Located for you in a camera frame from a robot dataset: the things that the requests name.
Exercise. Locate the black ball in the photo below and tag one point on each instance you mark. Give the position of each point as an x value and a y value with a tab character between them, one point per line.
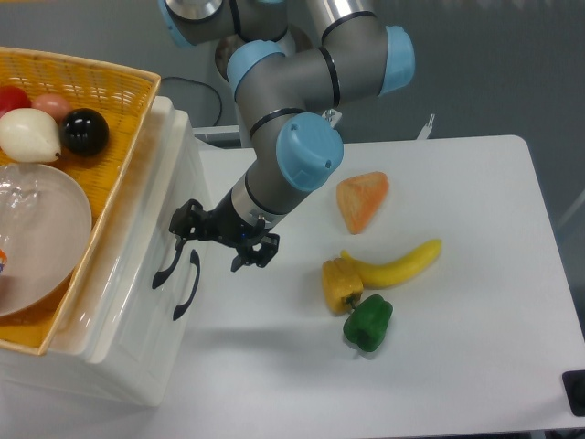
84	132

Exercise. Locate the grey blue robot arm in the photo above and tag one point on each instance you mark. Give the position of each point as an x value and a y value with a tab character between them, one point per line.
281	99

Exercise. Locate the yellow bell pepper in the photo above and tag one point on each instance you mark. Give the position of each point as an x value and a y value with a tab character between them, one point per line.
341	285

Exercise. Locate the yellow woven basket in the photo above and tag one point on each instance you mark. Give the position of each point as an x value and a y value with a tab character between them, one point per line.
110	103

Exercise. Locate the green bell pepper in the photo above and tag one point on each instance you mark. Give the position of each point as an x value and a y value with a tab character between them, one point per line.
367	325

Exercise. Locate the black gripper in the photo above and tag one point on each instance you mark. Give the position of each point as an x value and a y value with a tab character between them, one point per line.
225	226

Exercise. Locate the red tomato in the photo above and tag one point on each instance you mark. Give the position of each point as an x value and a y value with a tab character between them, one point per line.
12	98

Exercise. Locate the yellow banana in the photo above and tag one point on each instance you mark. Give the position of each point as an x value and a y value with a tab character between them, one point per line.
405	268

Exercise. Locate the clear plastic bag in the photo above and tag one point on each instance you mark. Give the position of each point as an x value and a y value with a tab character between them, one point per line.
19	199

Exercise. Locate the black table corner object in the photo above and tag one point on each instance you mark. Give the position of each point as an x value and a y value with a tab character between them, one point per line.
574	384

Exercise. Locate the white drawer cabinet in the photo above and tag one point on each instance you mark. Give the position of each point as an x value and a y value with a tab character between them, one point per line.
62	367

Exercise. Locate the pink round fruit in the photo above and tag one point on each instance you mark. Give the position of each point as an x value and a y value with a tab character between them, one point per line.
53	104

